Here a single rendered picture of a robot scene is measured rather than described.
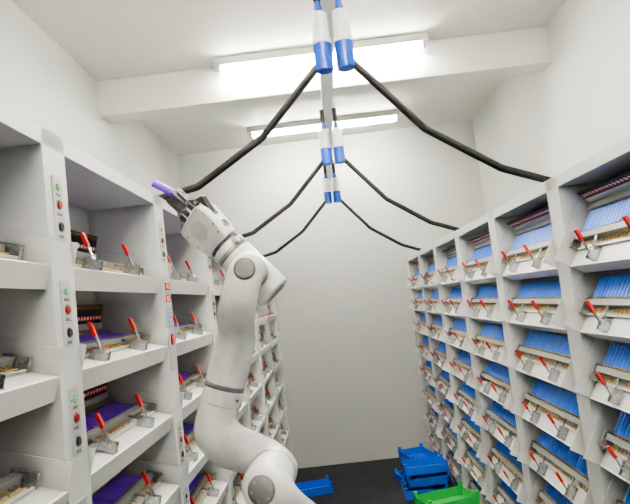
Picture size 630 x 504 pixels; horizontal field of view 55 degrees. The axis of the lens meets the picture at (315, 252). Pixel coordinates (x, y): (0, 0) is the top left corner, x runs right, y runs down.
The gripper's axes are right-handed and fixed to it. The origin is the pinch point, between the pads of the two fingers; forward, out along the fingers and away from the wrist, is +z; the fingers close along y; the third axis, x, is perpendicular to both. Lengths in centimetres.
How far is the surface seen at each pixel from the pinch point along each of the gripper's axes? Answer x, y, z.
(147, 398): 2, 65, -21
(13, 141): -33.7, -11.6, 17.7
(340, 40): 88, -24, 18
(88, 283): -24.5, 13.0, -2.6
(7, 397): -59, 1, -18
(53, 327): -41.8, 6.5, -10.1
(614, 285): 61, -33, -92
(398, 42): 243, 5, 41
